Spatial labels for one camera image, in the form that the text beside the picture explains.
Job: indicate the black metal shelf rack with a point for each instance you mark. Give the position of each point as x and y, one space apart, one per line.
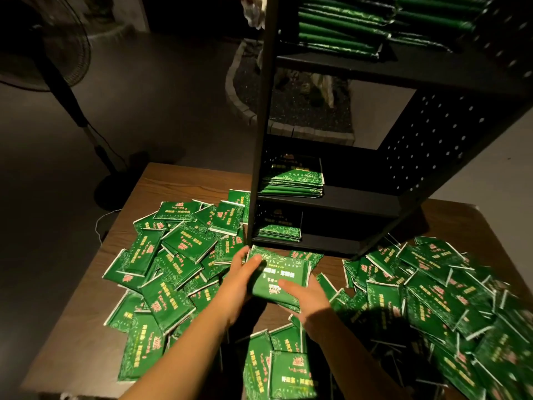
450 120

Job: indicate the person's right hand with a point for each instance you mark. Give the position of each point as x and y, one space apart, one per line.
310 308

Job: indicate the pile of green packets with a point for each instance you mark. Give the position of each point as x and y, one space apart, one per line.
166 254

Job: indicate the person's right forearm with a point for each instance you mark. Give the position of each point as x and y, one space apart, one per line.
358 366

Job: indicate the person's left hand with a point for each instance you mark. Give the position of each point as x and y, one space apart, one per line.
237 287

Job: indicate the black standing fan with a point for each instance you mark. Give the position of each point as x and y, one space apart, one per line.
42 37

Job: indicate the person's left forearm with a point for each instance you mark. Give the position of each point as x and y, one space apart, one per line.
179 362

